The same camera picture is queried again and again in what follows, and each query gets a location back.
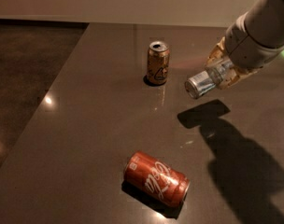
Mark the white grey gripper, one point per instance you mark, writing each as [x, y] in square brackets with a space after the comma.
[245, 49]

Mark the silver blue redbull can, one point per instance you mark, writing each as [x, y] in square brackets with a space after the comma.
[205, 81]

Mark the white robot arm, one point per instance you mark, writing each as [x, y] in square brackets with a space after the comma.
[266, 7]

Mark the gold orange soda can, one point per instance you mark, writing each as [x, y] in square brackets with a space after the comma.
[158, 62]

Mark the red coca-cola can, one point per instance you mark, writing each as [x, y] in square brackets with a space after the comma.
[157, 179]

